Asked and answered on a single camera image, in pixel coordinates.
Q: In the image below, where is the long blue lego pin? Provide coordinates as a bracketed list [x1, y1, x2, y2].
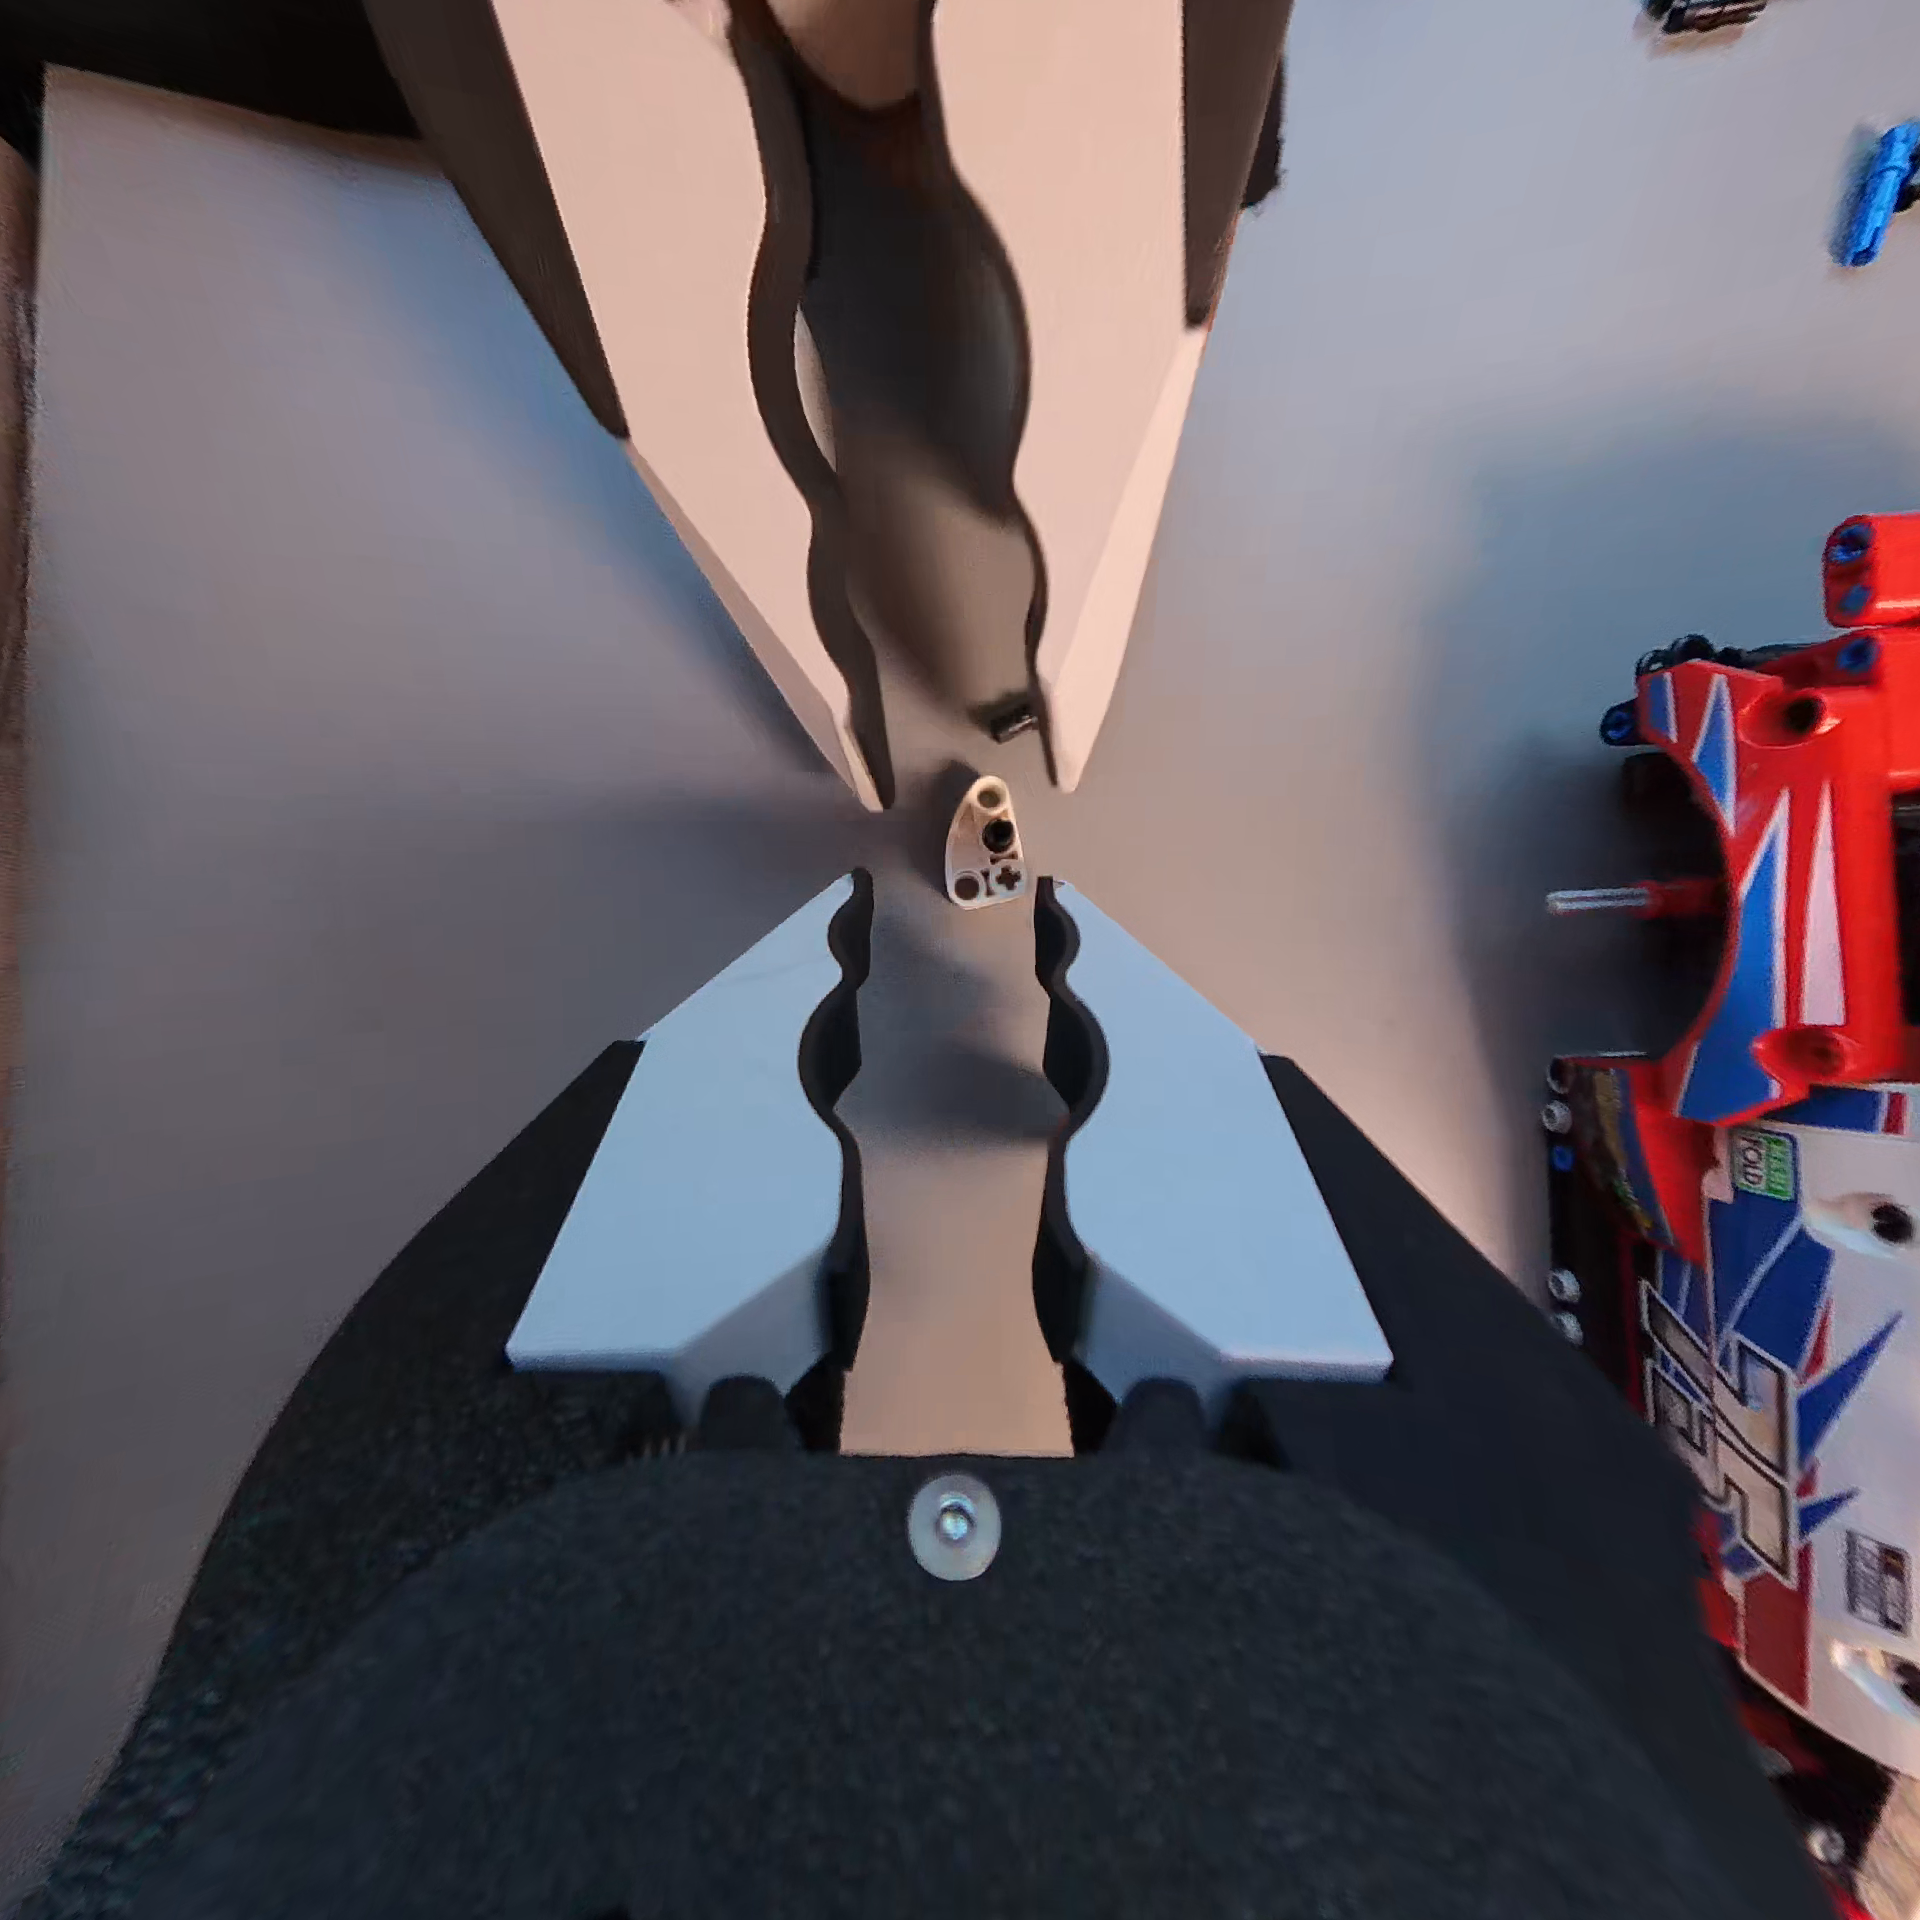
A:
[1832, 122, 1920, 270]

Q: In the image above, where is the white lego liftarm piece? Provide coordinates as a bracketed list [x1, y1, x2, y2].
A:
[945, 773, 1034, 914]

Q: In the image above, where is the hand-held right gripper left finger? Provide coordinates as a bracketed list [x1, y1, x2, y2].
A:
[504, 867, 877, 1455]

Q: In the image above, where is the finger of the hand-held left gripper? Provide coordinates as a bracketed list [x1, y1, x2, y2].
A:
[921, 0, 1214, 793]
[494, 0, 904, 814]

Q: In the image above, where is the lego race car model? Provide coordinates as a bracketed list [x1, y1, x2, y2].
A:
[1544, 511, 1920, 1920]

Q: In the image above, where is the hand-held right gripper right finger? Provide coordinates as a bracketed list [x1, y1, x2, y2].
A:
[1034, 877, 1398, 1455]

